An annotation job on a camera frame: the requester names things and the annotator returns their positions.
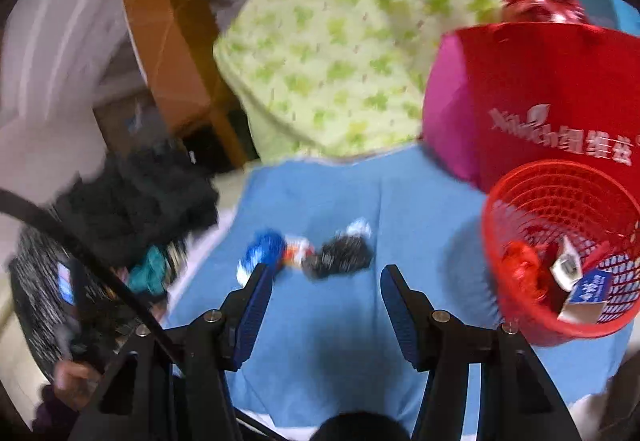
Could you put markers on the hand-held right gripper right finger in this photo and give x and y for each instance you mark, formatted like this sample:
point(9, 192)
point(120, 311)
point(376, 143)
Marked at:
point(400, 321)

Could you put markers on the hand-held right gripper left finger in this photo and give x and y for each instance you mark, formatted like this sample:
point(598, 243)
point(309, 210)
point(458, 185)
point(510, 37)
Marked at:
point(255, 316)

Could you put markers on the blue wrapper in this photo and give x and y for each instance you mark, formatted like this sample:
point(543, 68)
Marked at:
point(262, 246)

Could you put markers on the white wrapper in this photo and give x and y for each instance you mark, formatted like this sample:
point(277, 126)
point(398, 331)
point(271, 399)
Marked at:
point(297, 251)

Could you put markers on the black wrapper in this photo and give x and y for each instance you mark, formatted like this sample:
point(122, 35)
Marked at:
point(340, 258)

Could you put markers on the red mesh basket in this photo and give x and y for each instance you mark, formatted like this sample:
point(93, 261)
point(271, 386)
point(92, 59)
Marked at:
point(525, 323)

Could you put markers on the person's left forearm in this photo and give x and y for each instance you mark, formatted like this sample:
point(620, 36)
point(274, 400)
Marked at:
point(50, 416)

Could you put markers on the person's left hand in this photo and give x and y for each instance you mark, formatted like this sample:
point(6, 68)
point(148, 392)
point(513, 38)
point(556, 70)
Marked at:
point(75, 381)

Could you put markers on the black white dotted cloth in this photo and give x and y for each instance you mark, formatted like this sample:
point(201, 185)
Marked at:
point(35, 301)

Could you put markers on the teal cloth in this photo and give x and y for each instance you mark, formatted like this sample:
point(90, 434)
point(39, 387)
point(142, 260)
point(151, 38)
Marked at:
point(145, 271)

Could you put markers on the blue table cloth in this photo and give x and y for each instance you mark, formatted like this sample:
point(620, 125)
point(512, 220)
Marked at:
point(325, 371)

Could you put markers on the pile of black clothes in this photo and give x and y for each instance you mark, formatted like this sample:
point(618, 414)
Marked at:
point(140, 201)

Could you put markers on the red plastic scrap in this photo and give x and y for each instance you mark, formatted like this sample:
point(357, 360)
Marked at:
point(522, 266)

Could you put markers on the blue and white carton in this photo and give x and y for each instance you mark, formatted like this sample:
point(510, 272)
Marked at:
point(590, 293)

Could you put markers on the brown wooden door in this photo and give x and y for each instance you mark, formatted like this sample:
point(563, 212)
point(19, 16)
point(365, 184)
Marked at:
point(120, 121)

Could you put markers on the pink bag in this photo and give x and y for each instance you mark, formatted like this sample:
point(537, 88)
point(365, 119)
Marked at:
point(445, 121)

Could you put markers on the red paper bag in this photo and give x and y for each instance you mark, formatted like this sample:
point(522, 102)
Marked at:
point(550, 86)

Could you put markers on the green clover print blanket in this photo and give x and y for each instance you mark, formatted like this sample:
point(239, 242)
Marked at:
point(350, 46)

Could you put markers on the brown wooden pillar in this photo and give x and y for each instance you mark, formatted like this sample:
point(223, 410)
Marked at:
point(165, 36)

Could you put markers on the red plastic bag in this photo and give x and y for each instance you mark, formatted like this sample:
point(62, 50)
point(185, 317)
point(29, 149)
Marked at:
point(540, 8)

